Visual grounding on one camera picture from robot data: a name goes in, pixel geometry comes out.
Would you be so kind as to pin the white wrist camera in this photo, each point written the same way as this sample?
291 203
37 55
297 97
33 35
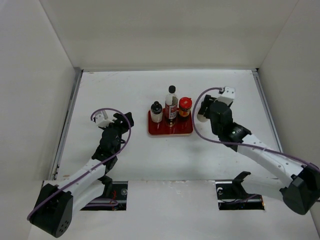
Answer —
227 95
101 119

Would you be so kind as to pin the dark red sauce bottle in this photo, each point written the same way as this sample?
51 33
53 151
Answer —
171 105

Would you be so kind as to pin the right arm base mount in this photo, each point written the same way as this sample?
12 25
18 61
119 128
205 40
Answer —
231 196

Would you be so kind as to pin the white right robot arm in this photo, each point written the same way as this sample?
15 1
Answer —
297 182

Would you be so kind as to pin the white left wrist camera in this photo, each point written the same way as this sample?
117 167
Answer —
101 119

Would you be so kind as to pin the red lid white jar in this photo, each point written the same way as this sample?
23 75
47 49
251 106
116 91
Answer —
185 105

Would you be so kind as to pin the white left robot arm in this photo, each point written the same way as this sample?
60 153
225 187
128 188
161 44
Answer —
56 204

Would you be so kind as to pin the grey lid spice jar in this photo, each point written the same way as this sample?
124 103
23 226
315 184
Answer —
201 116

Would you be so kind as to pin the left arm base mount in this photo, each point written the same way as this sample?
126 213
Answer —
113 198

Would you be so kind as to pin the black cap clear bottle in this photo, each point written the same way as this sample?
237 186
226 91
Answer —
156 112

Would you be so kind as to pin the red lacquer tray gold rim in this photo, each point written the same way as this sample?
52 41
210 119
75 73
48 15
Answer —
178 129

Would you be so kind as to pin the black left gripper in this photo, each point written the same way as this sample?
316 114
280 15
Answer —
120 122

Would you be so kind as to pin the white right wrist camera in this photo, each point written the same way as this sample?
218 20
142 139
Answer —
227 95

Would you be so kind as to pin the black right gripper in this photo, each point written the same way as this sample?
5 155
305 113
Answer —
209 99

